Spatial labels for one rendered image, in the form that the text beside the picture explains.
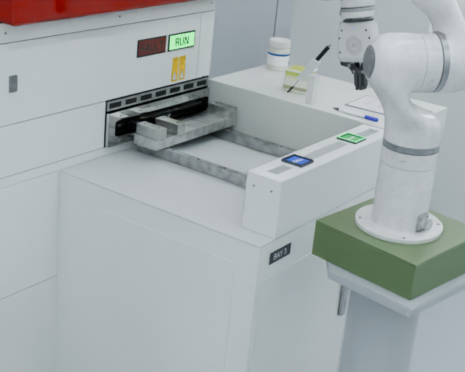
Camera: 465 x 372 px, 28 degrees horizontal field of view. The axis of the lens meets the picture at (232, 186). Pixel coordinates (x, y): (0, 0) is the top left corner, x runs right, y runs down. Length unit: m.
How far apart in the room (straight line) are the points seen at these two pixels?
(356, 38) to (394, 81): 0.48
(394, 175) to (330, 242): 0.20
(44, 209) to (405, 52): 1.04
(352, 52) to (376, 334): 0.70
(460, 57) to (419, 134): 0.17
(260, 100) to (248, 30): 2.95
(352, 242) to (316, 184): 0.27
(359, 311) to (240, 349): 0.31
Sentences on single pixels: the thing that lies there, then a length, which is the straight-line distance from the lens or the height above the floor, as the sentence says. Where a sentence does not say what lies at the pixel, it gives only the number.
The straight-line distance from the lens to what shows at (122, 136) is 2.54.
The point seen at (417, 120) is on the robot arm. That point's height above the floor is 1.16.
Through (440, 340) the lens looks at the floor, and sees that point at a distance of 3.52.
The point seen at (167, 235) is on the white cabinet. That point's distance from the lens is 2.21.
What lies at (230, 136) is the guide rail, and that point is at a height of 0.84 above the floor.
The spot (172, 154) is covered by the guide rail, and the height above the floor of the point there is 0.84.
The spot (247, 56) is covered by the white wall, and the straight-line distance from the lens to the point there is 5.70.
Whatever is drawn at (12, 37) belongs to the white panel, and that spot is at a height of 1.18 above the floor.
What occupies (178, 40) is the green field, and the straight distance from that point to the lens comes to 2.65.
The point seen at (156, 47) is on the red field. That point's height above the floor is 1.09.
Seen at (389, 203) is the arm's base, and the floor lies 0.97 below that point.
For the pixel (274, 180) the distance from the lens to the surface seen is 2.05.
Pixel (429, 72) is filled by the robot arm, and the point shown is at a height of 1.26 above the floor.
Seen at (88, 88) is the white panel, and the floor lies 1.02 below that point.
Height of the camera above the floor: 1.68
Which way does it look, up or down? 21 degrees down
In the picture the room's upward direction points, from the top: 6 degrees clockwise
